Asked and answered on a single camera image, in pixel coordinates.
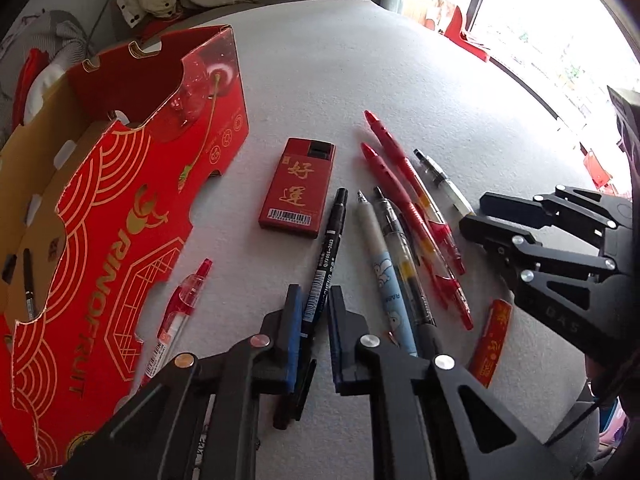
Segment small red box gold print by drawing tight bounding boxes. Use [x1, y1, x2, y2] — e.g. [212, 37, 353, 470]
[257, 137, 337, 240]

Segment white cloth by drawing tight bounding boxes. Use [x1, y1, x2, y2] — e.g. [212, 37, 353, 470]
[27, 62, 68, 116]

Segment pink blue shoe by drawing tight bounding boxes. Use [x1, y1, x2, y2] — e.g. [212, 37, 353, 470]
[597, 400, 631, 453]

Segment grey printed blanket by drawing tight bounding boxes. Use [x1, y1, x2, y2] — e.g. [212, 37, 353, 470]
[0, 7, 98, 131]

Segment pens inside box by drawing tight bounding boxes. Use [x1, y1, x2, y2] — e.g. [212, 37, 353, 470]
[21, 249, 38, 321]

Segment blue white cartoon pen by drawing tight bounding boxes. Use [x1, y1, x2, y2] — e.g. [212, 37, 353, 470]
[356, 190, 418, 358]

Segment sliding door frame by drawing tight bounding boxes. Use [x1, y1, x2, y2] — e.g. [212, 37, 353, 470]
[467, 0, 571, 121]

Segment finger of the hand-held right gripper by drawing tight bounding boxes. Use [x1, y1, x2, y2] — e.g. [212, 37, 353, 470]
[459, 213, 631, 350]
[479, 184, 623, 252]

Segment clear gel pen red grip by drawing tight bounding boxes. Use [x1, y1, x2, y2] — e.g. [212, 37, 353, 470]
[142, 258, 213, 386]

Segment red plastic stool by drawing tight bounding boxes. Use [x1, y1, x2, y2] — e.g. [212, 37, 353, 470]
[425, 0, 493, 63]
[582, 149, 615, 191]

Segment black marker pen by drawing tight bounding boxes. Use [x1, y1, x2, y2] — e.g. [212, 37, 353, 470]
[272, 187, 350, 431]

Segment small red paper packet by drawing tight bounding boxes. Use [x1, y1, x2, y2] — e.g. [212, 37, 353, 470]
[467, 299, 513, 390]

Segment red cloth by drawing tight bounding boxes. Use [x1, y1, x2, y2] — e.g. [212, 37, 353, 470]
[12, 47, 48, 126]

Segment clear fountain pen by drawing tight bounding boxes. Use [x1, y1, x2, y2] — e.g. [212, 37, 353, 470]
[413, 148, 476, 218]

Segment clear black gel pen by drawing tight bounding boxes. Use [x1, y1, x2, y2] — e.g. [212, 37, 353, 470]
[372, 186, 443, 361]

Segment red cardboard fruit box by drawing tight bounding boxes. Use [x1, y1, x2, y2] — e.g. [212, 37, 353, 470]
[0, 25, 251, 468]

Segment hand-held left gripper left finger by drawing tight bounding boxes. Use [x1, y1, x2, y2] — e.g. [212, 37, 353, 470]
[55, 284, 304, 480]

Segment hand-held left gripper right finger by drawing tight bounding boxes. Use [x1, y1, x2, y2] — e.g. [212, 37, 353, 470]
[327, 285, 571, 480]

